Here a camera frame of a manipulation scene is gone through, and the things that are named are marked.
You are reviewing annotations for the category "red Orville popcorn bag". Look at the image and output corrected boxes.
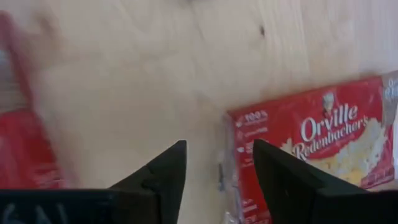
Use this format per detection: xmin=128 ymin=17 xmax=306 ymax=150
xmin=222 ymin=70 xmax=398 ymax=224
xmin=0 ymin=11 xmax=78 ymax=190

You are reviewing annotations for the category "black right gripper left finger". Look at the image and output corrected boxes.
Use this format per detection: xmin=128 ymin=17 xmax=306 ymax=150
xmin=108 ymin=139 xmax=187 ymax=224

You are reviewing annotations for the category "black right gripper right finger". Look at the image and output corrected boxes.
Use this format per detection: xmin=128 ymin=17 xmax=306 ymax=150
xmin=253 ymin=139 xmax=368 ymax=224

